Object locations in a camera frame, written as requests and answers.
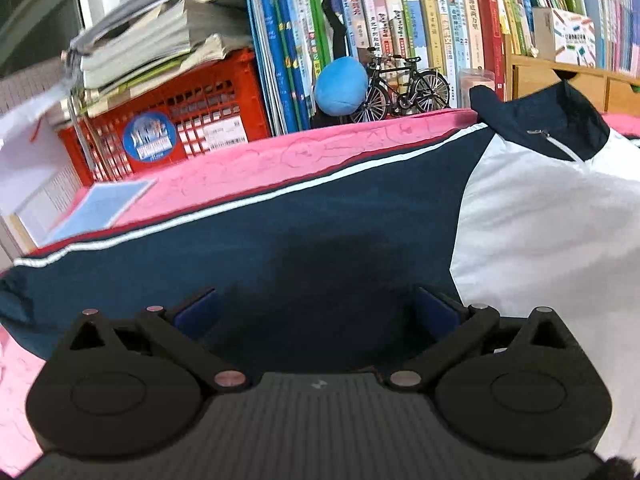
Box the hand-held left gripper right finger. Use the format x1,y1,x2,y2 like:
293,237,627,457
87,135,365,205
382,286,576,393

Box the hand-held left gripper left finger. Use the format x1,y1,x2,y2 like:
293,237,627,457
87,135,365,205
64,287,251,393

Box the navy white jacket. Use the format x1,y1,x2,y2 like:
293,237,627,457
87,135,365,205
0,80,640,461

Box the light blue booklet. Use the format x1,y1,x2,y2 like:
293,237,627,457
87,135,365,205
46,177,157,244

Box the pink bunny print blanket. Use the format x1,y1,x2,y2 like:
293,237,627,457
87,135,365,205
0,107,640,479

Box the large red plastic crate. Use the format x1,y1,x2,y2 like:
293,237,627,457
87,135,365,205
57,47,273,186

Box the black model bicycle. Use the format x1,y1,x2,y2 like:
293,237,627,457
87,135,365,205
349,46,452,125

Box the loose white paper sheets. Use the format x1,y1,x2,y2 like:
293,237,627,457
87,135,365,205
0,82,87,233

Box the clear plastic cup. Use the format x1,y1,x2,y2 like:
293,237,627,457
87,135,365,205
458,68,496,109

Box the round blue plush ball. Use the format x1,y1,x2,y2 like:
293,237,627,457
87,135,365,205
313,56,374,117

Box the wooden drawer organizer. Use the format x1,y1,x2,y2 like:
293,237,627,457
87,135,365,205
504,52,640,117

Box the stack of papers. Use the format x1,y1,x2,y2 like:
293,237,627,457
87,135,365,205
62,0,253,116

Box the row of tall picture books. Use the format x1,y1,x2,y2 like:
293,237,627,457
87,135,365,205
242,0,507,137

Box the white colourful print box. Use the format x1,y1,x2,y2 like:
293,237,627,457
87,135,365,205
531,6,599,68

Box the row of blue pink books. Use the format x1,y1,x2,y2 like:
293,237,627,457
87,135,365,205
570,0,640,77

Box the black strap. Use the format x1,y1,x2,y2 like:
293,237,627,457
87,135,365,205
320,0,352,63

